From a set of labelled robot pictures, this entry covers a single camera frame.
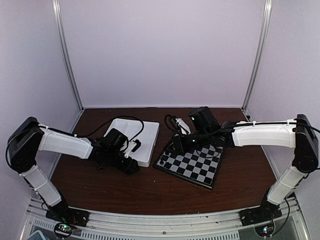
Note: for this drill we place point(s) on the left round circuit board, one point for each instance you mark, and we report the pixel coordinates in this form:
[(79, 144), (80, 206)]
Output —
[(63, 230)]

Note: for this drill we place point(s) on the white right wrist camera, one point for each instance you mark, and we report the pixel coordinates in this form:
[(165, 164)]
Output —
[(184, 128)]

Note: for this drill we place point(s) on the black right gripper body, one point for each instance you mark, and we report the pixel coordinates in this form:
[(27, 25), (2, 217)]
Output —
[(185, 148)]

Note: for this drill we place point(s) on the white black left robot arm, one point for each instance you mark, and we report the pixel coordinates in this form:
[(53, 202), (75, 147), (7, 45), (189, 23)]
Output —
[(32, 137)]

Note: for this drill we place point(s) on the white compartment tray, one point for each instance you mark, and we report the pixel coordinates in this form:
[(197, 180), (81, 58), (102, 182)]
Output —
[(147, 137)]

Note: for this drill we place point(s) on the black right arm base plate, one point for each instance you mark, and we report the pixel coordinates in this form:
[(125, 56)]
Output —
[(257, 215)]

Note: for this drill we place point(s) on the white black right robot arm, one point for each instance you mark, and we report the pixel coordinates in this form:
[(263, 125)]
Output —
[(296, 133)]

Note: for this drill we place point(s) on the aluminium front rail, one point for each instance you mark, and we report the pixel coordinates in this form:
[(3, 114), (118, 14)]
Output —
[(223, 225)]

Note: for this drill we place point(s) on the right round circuit board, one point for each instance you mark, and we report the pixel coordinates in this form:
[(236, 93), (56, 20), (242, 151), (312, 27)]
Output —
[(265, 230)]

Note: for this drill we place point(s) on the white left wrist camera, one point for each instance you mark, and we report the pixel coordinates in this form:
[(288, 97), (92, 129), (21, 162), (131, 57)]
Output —
[(131, 147)]

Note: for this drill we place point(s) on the left aluminium frame post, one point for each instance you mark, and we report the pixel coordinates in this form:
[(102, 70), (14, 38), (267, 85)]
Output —
[(65, 53)]

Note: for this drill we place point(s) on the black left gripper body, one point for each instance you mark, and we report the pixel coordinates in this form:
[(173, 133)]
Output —
[(126, 168)]

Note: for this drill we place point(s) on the right aluminium frame post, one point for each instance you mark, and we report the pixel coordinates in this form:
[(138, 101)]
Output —
[(264, 30)]

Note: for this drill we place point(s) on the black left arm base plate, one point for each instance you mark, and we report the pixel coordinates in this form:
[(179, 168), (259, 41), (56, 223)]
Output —
[(74, 217)]

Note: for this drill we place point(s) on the black silver chessboard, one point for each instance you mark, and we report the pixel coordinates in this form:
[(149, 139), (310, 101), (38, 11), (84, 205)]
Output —
[(199, 167)]

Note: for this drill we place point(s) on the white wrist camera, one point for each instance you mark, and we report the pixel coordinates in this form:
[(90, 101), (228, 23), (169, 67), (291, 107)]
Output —
[(131, 147), (184, 128)]

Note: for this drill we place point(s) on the blue plastic basket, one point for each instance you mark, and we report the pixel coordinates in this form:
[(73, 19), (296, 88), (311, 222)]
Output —
[(37, 235)]

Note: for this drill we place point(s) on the aluminium frame post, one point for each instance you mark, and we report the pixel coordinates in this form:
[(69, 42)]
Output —
[(65, 53), (264, 30)]

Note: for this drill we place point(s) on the round circuit board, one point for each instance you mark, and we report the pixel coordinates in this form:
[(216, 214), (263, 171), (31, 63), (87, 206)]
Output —
[(265, 230), (63, 230)]

